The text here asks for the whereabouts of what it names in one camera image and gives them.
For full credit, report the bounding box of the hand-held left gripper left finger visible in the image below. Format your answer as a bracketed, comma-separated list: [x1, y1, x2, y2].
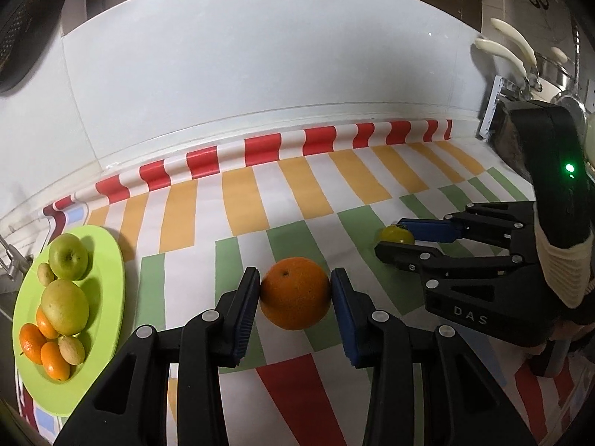
[53, 267, 261, 446]

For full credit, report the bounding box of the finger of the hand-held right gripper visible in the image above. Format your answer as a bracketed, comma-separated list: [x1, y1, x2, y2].
[397, 201, 540, 256]
[374, 240, 535, 294]

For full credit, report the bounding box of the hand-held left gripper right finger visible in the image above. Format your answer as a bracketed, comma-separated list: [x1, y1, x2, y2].
[329, 268, 526, 446]

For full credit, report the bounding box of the large orange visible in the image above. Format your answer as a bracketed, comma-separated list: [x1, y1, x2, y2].
[259, 257, 332, 330]
[19, 323, 47, 364]

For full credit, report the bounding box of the light green round plate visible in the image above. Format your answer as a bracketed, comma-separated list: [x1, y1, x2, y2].
[12, 225, 127, 416]

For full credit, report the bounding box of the large yellow-green apple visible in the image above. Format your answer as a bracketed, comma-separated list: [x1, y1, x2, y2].
[40, 279, 90, 336]

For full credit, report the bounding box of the medium orange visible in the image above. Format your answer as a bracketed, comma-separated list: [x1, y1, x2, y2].
[40, 341, 71, 381]

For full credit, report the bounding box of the person's right forearm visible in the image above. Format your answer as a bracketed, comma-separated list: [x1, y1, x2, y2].
[534, 214, 595, 310]

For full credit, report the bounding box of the wide stainless steel pot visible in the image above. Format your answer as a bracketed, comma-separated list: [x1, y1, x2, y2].
[495, 102, 535, 182]

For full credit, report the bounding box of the colourful checkered tablecloth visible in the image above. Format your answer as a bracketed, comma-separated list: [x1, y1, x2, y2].
[16, 120, 582, 446]

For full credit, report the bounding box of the green apple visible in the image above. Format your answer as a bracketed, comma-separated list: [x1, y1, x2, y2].
[49, 233, 89, 281]

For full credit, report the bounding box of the small orange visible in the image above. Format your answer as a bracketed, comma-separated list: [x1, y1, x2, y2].
[36, 307, 59, 340]

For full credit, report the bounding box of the steel pot with cream knob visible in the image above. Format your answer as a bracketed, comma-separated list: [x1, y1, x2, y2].
[537, 46, 575, 91]

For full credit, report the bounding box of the metal faucet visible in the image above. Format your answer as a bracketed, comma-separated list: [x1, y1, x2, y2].
[0, 237, 29, 282]

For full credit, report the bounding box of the black mesh colander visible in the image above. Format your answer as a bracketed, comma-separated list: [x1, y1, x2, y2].
[0, 0, 77, 94]

